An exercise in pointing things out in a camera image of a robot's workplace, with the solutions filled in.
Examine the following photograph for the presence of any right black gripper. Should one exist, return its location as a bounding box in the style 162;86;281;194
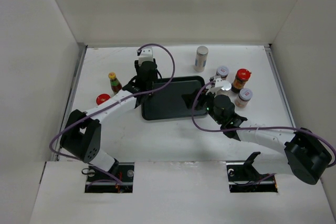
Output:
182;87;224;125

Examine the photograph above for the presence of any green-label sauce bottle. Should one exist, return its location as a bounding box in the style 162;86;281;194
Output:
108;72;122;94

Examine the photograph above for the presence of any silver-lid white jar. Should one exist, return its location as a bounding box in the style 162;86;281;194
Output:
217;80;232;96

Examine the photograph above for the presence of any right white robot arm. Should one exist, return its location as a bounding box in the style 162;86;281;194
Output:
182;90;335;185

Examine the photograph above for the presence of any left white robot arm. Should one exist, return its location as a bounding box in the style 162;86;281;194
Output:
60;57;158;182

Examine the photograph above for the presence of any black plastic tray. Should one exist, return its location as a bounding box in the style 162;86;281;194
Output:
141;76;205;121

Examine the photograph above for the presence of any grey-lid jar rear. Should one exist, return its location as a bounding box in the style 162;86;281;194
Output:
216;66;229;80

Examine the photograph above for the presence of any grey-lid jar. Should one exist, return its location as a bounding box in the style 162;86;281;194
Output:
235;88;253;108
216;66;229;80

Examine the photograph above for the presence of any tall silver-capped white bottle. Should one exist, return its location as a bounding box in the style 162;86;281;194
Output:
194;46;208;72

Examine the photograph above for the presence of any grey-lid jar front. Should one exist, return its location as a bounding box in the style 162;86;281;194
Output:
235;88;253;108

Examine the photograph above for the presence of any red-lid dark sauce jar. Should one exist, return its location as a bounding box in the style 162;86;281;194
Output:
232;68;251;93

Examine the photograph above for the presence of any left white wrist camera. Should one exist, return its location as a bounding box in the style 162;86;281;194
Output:
137;47;153;66

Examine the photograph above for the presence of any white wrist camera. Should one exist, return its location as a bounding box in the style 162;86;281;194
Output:
206;76;225;94
137;47;153;66

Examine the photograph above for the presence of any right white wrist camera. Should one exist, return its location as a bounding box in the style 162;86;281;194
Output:
206;76;225;94

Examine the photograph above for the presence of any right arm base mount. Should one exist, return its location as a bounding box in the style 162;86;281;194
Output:
226;152;278;193

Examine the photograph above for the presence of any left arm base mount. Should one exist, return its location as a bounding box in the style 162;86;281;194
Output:
81;163;135;194

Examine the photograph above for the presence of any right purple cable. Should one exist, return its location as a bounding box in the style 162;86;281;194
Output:
191;82;336;168

